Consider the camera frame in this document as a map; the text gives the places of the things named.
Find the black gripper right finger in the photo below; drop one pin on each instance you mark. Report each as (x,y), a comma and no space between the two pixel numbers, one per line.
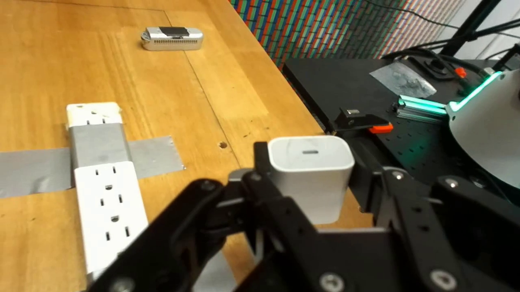
(432,233)

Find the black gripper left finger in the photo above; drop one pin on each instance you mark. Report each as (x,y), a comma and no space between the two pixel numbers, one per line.
(179,228)

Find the white charger head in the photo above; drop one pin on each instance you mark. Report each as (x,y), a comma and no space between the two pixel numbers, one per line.
(310,173)

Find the white power strip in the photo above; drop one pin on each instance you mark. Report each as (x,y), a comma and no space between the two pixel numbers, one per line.
(107,212)

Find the silver metal plate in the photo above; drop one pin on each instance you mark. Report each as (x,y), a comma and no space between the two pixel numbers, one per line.
(403,80)

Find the silver metal device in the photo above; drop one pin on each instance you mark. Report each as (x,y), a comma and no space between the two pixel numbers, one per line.
(172,40)

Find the black stand with boom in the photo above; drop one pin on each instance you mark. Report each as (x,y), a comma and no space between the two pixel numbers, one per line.
(471,25)

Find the colourful patterned panel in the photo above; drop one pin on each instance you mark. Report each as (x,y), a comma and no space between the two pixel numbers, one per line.
(325,27)

